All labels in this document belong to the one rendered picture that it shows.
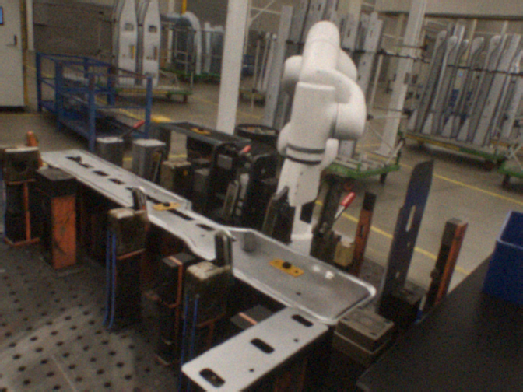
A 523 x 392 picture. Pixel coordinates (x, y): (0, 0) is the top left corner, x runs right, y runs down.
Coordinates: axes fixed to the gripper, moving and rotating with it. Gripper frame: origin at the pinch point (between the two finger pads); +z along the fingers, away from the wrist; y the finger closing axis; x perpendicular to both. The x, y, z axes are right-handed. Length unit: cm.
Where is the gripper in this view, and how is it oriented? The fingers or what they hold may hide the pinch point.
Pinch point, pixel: (293, 222)
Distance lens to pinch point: 103.1
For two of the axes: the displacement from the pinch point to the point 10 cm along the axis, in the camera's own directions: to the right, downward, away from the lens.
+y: -6.6, 1.6, -7.4
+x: 7.4, 3.1, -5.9
